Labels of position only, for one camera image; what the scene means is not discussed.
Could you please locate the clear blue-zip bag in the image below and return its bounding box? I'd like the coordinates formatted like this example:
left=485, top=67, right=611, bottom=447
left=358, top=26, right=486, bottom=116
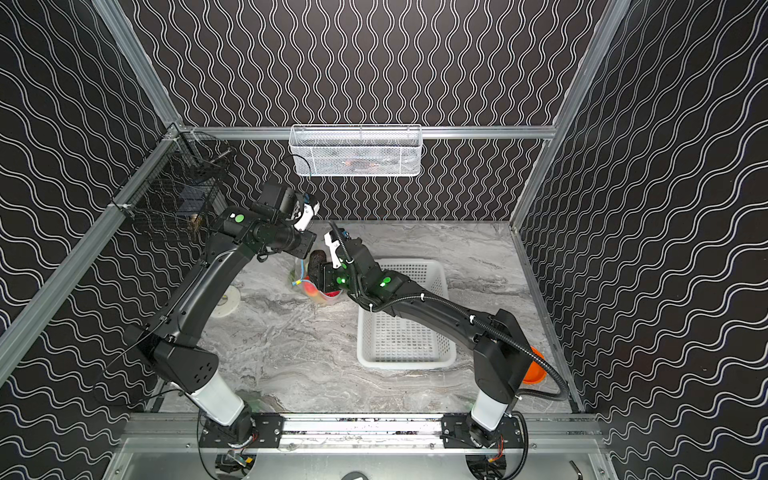
left=289, top=254, right=342, bottom=305

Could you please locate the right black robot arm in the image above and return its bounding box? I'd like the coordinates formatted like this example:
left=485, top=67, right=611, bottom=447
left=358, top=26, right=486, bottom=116
left=321, top=232, right=539, bottom=433

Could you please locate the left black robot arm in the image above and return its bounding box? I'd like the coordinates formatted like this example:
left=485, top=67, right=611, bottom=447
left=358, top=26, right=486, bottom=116
left=138, top=183, right=319, bottom=443

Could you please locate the orange object behind arm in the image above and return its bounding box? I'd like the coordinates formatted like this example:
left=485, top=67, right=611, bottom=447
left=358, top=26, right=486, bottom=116
left=522, top=360, right=548, bottom=385

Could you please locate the white plastic perforated basket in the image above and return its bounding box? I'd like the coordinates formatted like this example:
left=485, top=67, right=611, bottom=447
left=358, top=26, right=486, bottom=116
left=357, top=258, right=456, bottom=370

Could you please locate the white tape roll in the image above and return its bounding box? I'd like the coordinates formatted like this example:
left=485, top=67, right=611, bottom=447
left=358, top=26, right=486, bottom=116
left=211, top=285, right=241, bottom=319

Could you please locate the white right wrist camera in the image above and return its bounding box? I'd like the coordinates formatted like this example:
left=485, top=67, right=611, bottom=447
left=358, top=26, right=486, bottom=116
left=324, top=231, right=342, bottom=269

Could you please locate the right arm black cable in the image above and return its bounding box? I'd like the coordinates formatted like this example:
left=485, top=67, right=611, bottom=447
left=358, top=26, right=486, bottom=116
left=335, top=227, right=570, bottom=402

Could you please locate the white wire wall basket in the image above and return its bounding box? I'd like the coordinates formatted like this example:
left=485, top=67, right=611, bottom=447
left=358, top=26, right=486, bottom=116
left=288, top=124, right=424, bottom=177

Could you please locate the black wire wall basket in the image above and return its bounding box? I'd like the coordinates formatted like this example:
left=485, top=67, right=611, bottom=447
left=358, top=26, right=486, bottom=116
left=116, top=132, right=235, bottom=238

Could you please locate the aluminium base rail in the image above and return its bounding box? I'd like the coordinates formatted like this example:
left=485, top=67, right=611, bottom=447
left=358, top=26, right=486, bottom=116
left=120, top=413, right=602, bottom=455

